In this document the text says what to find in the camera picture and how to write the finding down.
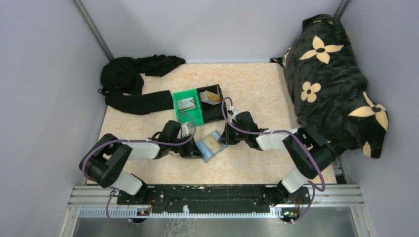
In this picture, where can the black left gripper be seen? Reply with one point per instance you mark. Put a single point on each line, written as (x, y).
(191, 151)

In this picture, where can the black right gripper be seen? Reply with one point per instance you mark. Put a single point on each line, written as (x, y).
(226, 138)

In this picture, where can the sage green card holder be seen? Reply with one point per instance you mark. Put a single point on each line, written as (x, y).
(207, 155)

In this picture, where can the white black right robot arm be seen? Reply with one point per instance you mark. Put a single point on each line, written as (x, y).
(310, 152)

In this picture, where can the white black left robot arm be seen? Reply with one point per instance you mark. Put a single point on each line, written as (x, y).
(104, 163)

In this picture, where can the card stack in green bin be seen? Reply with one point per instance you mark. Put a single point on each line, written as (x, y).
(186, 104)

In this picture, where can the gold credit card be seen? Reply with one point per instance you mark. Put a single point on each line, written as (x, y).
(213, 96)

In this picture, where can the green plastic bin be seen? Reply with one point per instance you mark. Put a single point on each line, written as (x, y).
(186, 116)

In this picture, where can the black plastic bin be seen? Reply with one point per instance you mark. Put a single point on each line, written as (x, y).
(211, 113)

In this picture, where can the black cloth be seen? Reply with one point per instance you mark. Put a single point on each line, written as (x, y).
(122, 83)

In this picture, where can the black floral blanket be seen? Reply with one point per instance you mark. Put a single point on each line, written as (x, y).
(329, 91)

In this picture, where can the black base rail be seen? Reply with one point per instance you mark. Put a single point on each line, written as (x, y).
(216, 199)

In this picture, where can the aluminium frame rail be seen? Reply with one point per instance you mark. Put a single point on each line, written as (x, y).
(97, 202)

